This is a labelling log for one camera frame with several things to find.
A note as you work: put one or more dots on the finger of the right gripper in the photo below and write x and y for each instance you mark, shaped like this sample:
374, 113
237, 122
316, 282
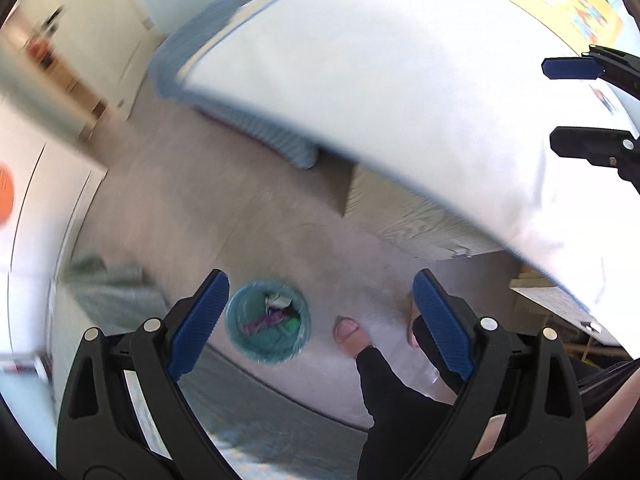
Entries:
602, 147
583, 68

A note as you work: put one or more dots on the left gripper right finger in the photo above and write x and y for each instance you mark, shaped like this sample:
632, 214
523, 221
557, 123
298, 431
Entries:
519, 414

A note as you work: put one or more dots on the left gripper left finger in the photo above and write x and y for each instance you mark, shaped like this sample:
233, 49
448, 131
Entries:
99, 436

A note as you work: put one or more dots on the teal trash bin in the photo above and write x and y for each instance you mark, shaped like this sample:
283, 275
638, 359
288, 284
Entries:
280, 343

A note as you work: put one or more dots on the person's black-trousered left leg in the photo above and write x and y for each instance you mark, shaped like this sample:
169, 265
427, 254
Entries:
404, 420

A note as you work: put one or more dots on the pink right slipper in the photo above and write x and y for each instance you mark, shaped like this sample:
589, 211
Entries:
411, 336

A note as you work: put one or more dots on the pink slipper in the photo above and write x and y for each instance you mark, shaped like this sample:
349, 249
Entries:
350, 337
411, 336

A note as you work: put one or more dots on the purple long box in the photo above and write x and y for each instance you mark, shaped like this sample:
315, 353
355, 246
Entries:
265, 322

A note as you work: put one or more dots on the pink left slipper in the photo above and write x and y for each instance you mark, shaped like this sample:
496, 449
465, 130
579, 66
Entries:
350, 337

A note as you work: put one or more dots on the light wood bedside cabinet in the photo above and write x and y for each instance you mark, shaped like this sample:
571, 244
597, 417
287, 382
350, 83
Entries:
410, 222

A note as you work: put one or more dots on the white wardrobe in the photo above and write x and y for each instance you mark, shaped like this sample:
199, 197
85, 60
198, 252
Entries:
54, 186

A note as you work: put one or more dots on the blue knitted blanket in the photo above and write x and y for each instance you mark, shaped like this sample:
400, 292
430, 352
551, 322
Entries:
194, 67

